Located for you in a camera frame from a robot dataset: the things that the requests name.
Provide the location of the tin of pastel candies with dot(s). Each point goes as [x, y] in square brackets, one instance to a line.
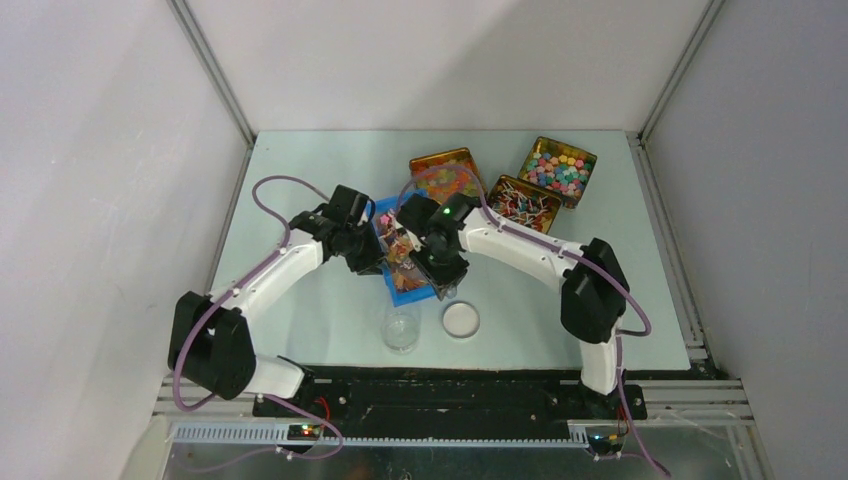
[559, 169]

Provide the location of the tin of wrapped candies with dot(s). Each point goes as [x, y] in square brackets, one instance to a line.
[524, 203]

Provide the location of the blue plastic candy bin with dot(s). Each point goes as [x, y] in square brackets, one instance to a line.
[405, 282]

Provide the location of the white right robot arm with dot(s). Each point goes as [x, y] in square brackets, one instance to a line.
[588, 278]

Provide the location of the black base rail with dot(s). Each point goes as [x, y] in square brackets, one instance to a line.
[418, 401]

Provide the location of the tin of orange candies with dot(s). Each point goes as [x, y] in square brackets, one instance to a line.
[442, 174]

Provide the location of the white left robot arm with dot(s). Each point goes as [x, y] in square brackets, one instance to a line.
[211, 340]

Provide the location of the clear plastic jar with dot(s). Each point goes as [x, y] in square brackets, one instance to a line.
[400, 327]

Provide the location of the white jar lid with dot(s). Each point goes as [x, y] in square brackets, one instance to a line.
[461, 320]

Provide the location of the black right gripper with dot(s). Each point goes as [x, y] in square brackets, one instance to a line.
[441, 279]

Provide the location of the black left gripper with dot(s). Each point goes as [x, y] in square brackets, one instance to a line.
[371, 264]

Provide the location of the grey slotted cable duct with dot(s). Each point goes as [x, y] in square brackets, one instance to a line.
[288, 434]

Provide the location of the clear plastic scoop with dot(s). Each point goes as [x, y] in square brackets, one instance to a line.
[448, 291]

